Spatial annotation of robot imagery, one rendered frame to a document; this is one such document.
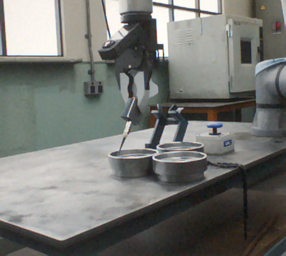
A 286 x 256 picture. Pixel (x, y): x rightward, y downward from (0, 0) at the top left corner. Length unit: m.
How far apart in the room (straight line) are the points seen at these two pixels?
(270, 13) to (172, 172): 4.19
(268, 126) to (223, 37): 1.91
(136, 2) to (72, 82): 1.95
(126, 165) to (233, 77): 2.36
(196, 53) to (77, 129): 1.10
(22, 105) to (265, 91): 1.64
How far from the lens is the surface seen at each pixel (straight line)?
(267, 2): 4.91
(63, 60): 2.67
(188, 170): 0.78
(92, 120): 2.95
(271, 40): 4.85
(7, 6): 2.70
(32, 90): 2.63
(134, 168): 0.83
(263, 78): 1.32
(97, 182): 0.82
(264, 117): 1.32
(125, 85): 0.93
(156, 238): 1.22
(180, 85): 3.36
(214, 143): 1.04
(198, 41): 3.27
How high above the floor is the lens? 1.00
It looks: 4 degrees down
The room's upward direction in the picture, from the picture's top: 3 degrees counter-clockwise
